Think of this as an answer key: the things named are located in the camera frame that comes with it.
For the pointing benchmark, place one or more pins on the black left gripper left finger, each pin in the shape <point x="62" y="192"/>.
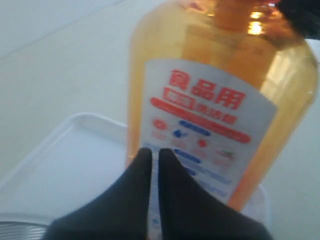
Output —
<point x="120" y="213"/>

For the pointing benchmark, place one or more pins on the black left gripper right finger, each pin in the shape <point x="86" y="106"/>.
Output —
<point x="188" y="212"/>

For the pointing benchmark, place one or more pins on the orange dish soap pump bottle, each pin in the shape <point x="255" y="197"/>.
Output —
<point x="238" y="72"/>

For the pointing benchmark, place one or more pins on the white rectangular plastic tray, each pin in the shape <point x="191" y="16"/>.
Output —
<point x="85" y="157"/>

